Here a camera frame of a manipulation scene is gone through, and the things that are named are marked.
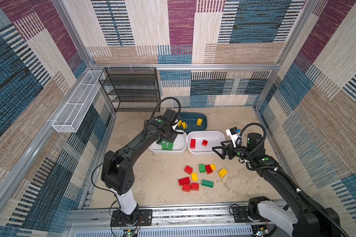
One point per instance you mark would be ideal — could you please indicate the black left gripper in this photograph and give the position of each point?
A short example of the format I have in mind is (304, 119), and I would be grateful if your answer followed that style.
(172, 139)

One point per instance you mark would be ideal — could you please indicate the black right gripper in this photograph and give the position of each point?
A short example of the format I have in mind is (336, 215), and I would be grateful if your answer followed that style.
(230, 148)

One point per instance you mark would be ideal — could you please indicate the long green lego brick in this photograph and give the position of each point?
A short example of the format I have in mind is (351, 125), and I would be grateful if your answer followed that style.
(170, 146)
(207, 183)

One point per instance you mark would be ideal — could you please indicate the small red lego brick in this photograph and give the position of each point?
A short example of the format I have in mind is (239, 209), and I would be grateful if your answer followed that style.
(204, 142)

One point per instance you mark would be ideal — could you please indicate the long red lego brick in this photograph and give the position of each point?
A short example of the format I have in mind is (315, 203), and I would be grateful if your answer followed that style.
(192, 143)

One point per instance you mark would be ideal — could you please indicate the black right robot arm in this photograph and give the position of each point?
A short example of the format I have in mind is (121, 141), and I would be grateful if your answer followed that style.
(308, 218)

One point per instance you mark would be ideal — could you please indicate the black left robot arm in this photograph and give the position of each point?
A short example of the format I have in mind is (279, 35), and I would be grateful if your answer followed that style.
(117, 171)

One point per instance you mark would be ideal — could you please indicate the dark teal plastic bin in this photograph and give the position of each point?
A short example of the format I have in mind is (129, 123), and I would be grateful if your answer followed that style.
(190, 118)

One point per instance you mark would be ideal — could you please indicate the white left plastic bin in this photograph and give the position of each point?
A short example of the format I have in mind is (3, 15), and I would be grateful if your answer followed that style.
(180, 145)

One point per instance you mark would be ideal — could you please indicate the white plastic bin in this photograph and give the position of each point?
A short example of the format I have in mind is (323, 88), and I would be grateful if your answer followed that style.
(213, 137)
(180, 145)

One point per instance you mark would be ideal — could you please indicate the white right plastic bin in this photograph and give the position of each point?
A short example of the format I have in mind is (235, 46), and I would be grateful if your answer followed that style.
(213, 137)

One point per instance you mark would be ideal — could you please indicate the green lego brick upright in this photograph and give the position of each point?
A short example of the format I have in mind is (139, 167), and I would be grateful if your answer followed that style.
(202, 168)

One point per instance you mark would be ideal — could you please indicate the red lego brick centre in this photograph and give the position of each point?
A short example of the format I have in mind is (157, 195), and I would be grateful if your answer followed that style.
(188, 170)

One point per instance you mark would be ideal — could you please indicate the red lego brick bottom right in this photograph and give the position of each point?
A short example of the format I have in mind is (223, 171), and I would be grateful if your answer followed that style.
(194, 186)

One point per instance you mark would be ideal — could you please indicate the red flat lego brick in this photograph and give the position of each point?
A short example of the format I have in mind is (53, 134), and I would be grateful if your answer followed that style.
(184, 181)

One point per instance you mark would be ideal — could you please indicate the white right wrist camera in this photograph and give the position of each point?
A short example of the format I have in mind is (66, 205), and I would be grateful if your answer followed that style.
(235, 134)

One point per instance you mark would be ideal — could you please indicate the black wire shelf rack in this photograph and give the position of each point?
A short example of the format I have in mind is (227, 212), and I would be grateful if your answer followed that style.
(131, 89)

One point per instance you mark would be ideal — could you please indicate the white wire mesh basket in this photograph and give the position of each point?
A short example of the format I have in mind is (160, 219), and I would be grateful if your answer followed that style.
(76, 108)

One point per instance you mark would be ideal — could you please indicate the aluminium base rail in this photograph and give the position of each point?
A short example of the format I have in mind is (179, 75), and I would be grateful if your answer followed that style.
(222, 219)

